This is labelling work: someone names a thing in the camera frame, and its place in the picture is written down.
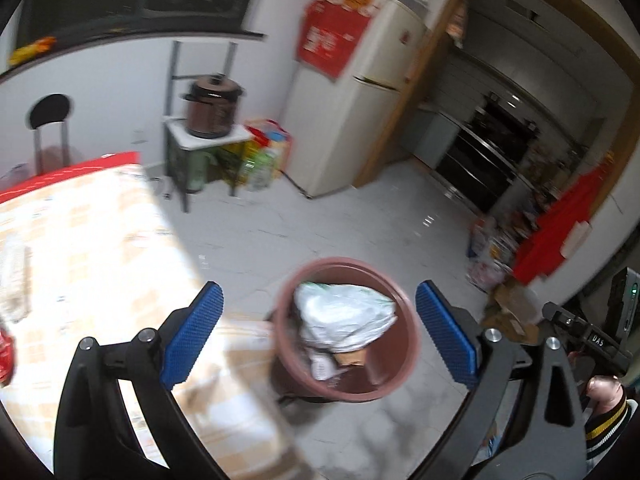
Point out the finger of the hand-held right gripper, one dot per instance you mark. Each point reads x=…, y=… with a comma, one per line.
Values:
x=565, y=319

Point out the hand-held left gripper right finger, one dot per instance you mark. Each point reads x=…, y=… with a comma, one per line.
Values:
x=450, y=340

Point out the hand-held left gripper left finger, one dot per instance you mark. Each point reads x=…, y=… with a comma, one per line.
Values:
x=192, y=335

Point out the white plastic bag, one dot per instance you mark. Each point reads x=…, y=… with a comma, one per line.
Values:
x=340, y=310

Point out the brown round trash bin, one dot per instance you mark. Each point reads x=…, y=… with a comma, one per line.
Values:
x=350, y=267

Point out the person's right forearm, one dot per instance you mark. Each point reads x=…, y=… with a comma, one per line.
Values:
x=612, y=425

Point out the person's right hand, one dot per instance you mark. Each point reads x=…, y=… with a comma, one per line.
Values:
x=605, y=392

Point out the cardboard box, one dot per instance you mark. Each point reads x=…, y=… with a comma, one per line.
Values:
x=512, y=310

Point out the red hanging cloth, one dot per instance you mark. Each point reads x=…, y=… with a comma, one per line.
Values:
x=555, y=230

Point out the pile of colourful packets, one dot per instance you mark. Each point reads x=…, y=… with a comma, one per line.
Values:
x=487, y=255

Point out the yellow plaid tablecloth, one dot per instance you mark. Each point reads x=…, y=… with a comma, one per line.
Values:
x=100, y=240

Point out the green boxes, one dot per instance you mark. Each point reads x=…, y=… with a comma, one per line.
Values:
x=230, y=162

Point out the black kitchen cabinet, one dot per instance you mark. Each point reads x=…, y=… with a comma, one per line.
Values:
x=485, y=155

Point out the white foam fruit net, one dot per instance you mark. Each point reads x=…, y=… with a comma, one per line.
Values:
x=15, y=280

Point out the red snack packet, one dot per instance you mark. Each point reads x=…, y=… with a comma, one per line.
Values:
x=5, y=355

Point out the white shelf board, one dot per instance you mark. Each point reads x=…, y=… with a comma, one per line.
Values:
x=200, y=142

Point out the colourful shopping bag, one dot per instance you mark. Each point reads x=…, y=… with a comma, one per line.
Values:
x=265, y=155

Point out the brown rice cooker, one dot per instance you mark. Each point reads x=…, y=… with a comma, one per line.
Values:
x=212, y=107

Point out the cream refrigerator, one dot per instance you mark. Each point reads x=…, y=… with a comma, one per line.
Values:
x=345, y=130

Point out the clear plastic bowl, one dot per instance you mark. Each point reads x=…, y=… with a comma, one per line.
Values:
x=15, y=175

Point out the black chair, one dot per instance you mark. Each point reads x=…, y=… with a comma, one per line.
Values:
x=49, y=110

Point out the dark window sill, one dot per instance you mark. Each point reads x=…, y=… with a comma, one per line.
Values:
x=150, y=35

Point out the orange snack packet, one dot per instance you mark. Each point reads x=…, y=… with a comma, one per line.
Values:
x=32, y=50

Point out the red printed cloth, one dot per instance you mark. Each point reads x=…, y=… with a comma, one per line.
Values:
x=330, y=35

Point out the white wall socket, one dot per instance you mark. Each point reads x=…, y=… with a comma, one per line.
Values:
x=138, y=136

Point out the wooden door frame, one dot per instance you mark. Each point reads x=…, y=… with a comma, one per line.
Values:
x=435, y=60

